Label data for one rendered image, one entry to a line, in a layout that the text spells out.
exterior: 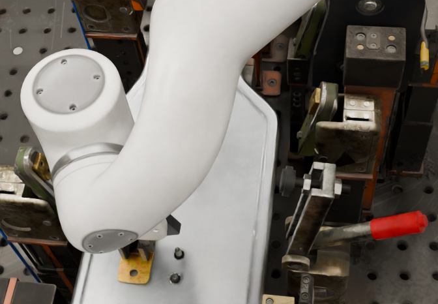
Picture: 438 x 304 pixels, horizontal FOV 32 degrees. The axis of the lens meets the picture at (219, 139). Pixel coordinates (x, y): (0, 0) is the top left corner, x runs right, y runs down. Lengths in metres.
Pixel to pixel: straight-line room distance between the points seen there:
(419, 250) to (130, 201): 0.74
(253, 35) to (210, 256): 0.41
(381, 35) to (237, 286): 0.34
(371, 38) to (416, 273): 0.45
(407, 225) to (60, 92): 0.36
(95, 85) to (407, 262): 0.74
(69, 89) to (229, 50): 0.14
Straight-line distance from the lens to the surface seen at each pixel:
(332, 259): 0.86
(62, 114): 0.63
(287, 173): 0.72
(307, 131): 0.95
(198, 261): 0.92
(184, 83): 0.58
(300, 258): 0.84
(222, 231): 0.93
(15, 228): 1.04
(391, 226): 0.79
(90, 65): 0.65
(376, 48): 0.93
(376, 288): 1.23
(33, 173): 0.90
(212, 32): 0.57
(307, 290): 0.69
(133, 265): 0.92
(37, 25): 1.57
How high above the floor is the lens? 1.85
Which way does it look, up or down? 58 degrees down
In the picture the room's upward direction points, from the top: 8 degrees counter-clockwise
